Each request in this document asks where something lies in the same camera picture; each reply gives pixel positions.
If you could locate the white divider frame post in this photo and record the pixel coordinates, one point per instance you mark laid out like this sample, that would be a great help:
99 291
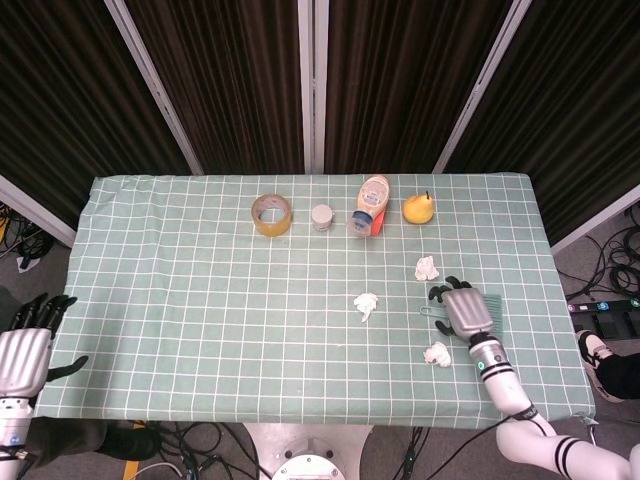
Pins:
482 85
312 85
150 85

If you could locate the white divider frame rail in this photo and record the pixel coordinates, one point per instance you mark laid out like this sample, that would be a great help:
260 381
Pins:
35 212
600 220

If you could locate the black trouser leg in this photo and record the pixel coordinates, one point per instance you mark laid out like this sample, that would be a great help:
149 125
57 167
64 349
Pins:
622 375

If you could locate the yellow pear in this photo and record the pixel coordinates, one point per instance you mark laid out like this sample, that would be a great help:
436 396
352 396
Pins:
417 211

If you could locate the white paper ball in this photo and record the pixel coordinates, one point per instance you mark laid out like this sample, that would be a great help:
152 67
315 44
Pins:
365 303
436 355
426 268

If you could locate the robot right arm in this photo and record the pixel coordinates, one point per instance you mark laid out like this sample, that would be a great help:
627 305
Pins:
510 390

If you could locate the orange lying bottle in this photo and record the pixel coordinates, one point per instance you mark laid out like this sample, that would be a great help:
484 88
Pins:
373 192

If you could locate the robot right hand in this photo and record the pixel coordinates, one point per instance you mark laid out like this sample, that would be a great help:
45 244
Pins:
467 310

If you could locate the dark pleated divider panel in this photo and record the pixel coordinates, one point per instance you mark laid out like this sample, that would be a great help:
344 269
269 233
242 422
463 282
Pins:
225 85
60 100
575 100
400 85

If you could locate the clear packing tape roll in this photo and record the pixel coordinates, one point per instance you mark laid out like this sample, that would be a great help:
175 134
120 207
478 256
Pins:
272 227

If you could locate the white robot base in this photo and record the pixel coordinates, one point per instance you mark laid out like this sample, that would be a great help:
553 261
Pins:
305 450

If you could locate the white and black shoe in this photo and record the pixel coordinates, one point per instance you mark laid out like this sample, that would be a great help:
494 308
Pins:
592 352

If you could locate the green plastic brush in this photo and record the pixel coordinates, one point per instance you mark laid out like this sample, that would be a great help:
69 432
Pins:
492 312

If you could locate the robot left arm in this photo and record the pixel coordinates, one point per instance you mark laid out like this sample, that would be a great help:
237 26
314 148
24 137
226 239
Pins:
12 430

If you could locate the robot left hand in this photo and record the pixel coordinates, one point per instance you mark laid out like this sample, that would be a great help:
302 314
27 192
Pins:
22 360

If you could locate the green checked tablecloth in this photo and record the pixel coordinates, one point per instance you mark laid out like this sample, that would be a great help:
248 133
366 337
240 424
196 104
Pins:
225 310

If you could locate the black power strip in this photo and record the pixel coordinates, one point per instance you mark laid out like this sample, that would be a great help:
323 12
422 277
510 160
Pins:
602 306

